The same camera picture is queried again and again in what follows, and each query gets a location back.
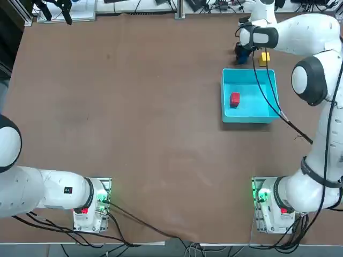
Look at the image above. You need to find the blue cube block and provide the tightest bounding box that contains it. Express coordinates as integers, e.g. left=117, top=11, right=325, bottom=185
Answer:
left=237, top=50, right=249, bottom=65

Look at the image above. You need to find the yellow cube block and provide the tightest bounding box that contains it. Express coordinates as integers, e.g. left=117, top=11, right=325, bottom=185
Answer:
left=258, top=52, right=271, bottom=67

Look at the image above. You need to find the red cube block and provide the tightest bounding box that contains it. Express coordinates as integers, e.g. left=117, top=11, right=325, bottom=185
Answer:
left=229, top=92, right=241, bottom=109

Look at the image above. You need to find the cyan plastic box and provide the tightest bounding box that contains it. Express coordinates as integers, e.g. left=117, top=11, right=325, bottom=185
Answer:
left=220, top=68, right=281, bottom=124

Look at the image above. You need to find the white board with paper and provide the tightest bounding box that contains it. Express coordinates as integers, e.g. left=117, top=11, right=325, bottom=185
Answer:
left=36, top=0, right=96, bottom=22

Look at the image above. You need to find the black electronic device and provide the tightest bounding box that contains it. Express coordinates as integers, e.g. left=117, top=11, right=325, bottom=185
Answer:
left=186, top=0, right=209, bottom=13

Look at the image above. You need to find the aluminium profile rail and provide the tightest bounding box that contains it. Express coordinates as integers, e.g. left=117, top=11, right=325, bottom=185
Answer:
left=10, top=0, right=33, bottom=27

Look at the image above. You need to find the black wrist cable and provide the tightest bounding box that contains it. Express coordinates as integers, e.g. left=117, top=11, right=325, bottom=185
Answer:
left=265, top=47, right=282, bottom=112
left=251, top=49, right=314, bottom=145

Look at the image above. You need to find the aluminium profile post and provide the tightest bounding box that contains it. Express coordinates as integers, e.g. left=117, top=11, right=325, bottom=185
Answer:
left=174, top=0, right=186, bottom=20

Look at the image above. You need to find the black base cable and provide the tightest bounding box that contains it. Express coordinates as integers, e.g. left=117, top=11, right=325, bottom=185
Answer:
left=108, top=201, right=200, bottom=246
left=10, top=211, right=141, bottom=247
left=267, top=211, right=313, bottom=254

